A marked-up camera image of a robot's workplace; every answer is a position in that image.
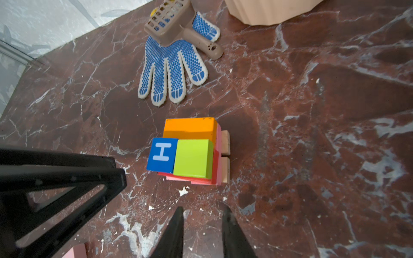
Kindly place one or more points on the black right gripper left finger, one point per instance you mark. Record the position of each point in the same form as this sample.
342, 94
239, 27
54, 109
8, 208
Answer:
170, 244

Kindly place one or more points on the red wood block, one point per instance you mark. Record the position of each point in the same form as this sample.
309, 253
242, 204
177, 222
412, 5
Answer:
213, 167

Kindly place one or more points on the natural wood block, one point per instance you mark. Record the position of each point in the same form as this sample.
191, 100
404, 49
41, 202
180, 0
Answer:
225, 169
226, 149

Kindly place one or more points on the blue letter cube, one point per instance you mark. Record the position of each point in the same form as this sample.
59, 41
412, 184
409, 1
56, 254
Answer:
162, 155

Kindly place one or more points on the brown plastic slotted scoop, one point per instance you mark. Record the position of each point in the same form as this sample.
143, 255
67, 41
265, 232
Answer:
173, 21

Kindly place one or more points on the peach ribbed flower pot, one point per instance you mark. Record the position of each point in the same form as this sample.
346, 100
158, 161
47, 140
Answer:
268, 12

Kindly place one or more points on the orange wood block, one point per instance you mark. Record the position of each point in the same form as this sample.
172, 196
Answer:
191, 128

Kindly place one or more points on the green wood cube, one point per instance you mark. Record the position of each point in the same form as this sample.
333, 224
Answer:
193, 158

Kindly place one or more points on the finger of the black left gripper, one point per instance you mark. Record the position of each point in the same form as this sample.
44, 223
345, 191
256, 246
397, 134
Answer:
36, 185

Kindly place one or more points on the pink block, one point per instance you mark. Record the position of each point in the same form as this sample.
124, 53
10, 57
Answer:
78, 251
217, 169

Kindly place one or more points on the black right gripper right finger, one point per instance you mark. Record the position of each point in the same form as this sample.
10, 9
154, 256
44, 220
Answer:
235, 243

